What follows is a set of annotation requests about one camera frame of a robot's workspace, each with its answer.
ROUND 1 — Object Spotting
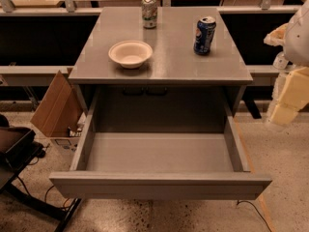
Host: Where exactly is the grey top drawer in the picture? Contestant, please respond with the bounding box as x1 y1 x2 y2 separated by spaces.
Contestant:
50 86 271 200

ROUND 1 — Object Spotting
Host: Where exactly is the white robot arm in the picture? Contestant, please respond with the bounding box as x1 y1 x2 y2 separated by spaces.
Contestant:
264 0 309 130

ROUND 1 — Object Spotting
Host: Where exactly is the grey drawer cabinet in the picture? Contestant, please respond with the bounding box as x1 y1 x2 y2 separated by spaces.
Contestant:
68 6 254 118

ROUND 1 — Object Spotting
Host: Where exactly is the blue pepsi can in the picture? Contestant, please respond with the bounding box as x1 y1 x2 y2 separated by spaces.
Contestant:
193 15 216 55

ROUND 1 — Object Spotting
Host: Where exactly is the white paper bowl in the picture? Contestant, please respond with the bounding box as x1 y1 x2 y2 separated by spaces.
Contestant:
108 41 153 69

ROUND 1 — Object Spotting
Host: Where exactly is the green white soda can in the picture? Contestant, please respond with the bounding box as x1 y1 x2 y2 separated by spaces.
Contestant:
141 0 157 29

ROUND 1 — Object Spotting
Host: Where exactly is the brown cardboard box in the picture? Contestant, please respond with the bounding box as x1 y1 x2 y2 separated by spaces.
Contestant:
31 72 83 137

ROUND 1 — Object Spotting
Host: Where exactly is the black floor cable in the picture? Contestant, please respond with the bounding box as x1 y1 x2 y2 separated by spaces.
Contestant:
236 199 273 232

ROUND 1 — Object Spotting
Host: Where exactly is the grey metal shelf rail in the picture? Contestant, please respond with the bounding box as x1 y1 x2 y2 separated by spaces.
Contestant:
0 66 72 86

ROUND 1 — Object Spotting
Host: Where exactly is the black cable under chair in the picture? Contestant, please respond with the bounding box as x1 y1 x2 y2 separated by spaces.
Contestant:
16 176 75 211

